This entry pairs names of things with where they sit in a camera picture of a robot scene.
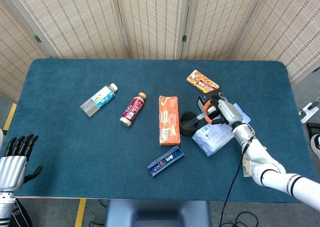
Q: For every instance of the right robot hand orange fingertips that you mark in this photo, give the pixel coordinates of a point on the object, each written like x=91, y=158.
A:
x=230, y=112

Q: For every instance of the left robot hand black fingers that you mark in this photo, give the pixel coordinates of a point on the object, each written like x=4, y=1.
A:
x=13, y=164

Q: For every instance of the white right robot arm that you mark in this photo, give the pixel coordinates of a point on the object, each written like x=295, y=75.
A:
x=265, y=162

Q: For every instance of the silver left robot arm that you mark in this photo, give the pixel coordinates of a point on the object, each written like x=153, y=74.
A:
x=6, y=207

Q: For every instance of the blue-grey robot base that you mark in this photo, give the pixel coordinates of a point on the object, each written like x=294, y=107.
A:
x=157, y=214

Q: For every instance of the black cardboard box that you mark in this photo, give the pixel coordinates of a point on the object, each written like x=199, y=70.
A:
x=211, y=95

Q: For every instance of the light blue tissue pack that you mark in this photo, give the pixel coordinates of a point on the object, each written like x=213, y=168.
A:
x=212, y=139

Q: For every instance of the yellow curry box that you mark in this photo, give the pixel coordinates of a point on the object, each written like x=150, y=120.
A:
x=202, y=82

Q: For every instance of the black mesh pen cup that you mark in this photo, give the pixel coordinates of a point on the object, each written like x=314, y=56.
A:
x=185, y=132

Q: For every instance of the black bag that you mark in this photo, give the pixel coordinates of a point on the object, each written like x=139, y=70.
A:
x=22, y=214

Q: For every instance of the orange cardboard box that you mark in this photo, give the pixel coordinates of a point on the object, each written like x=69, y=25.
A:
x=170, y=122

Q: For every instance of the clear snack packet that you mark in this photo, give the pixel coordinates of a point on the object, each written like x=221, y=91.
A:
x=247, y=170

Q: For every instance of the blue table cloth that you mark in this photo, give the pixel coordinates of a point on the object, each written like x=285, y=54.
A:
x=75, y=149

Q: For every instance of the white power strip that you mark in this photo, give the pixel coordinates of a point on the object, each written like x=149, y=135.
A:
x=308, y=112

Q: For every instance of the dark blue pencil case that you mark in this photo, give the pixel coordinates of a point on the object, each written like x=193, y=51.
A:
x=165, y=161

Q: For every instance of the black and white shoe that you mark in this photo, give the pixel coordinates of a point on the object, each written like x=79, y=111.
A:
x=316, y=145

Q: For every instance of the red label drink bottle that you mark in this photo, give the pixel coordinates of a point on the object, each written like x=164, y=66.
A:
x=132, y=109

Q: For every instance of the clear bottle blue label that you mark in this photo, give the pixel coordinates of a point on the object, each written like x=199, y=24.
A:
x=100, y=99

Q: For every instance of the woven folding screen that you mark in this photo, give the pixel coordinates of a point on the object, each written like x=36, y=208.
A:
x=75, y=19

